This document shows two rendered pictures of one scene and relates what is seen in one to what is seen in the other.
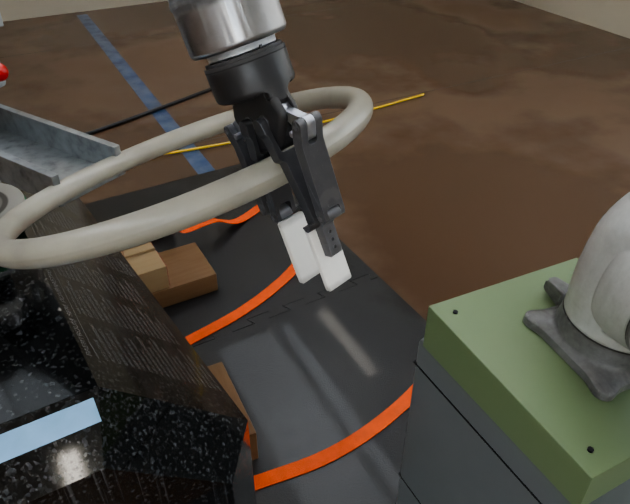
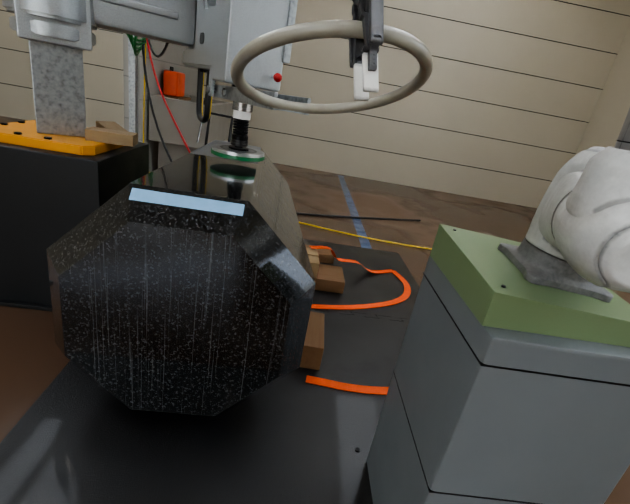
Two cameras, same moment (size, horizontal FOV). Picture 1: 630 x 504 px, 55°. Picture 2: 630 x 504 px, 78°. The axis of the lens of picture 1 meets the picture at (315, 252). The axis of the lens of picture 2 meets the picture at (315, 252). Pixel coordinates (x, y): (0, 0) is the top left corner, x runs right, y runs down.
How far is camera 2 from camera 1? 0.58 m
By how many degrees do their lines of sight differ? 25
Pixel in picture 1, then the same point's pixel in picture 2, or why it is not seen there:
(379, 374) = not seen: hidden behind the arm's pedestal
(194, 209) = (315, 24)
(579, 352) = (525, 257)
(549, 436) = (478, 275)
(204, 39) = not seen: outside the picture
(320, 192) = (373, 24)
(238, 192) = (337, 24)
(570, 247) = not seen: hidden behind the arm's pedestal
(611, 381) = (540, 273)
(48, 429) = (218, 206)
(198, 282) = (333, 283)
